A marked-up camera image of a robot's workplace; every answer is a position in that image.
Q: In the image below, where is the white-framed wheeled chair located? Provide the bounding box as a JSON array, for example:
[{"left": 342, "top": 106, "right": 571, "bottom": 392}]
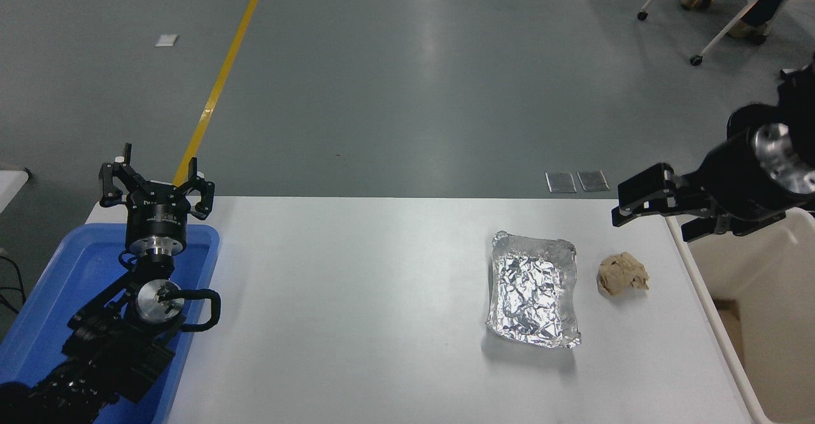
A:
[{"left": 638, "top": 0, "right": 793, "bottom": 67}]

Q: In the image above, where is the foil tray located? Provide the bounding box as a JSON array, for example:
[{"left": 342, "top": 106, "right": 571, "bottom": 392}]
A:
[{"left": 485, "top": 230, "right": 582, "bottom": 350}]

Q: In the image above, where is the blue plastic tray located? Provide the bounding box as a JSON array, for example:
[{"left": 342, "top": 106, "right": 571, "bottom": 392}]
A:
[{"left": 0, "top": 222, "right": 220, "bottom": 424}]

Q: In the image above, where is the white side table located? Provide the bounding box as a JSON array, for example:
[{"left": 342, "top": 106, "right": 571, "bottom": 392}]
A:
[{"left": 0, "top": 163, "right": 32, "bottom": 216}]

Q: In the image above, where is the person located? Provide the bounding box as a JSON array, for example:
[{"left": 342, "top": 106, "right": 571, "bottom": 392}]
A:
[{"left": 680, "top": 0, "right": 815, "bottom": 46}]

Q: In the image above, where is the large pale bin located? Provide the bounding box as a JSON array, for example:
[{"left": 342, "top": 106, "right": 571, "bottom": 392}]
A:
[{"left": 665, "top": 208, "right": 815, "bottom": 424}]

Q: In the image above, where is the crumpled tan paper ball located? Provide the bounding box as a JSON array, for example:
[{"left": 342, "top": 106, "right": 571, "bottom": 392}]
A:
[{"left": 597, "top": 251, "right": 650, "bottom": 296}]

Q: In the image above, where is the brown cardboard piece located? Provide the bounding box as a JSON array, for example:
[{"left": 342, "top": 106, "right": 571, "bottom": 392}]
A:
[{"left": 713, "top": 300, "right": 747, "bottom": 374}]

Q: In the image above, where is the metal floor plate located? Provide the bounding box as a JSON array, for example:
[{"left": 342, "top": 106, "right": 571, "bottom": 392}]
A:
[
  {"left": 578, "top": 169, "right": 610, "bottom": 192},
  {"left": 546, "top": 171, "right": 578, "bottom": 193}
]

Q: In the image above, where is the black cable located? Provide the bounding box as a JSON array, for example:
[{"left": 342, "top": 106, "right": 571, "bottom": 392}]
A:
[{"left": 0, "top": 249, "right": 27, "bottom": 316}]

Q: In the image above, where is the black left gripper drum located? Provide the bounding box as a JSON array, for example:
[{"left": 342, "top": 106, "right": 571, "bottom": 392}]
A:
[{"left": 125, "top": 185, "right": 192, "bottom": 242}]

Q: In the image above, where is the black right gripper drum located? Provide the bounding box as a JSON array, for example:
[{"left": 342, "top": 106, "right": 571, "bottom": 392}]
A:
[{"left": 696, "top": 127, "right": 805, "bottom": 221}]

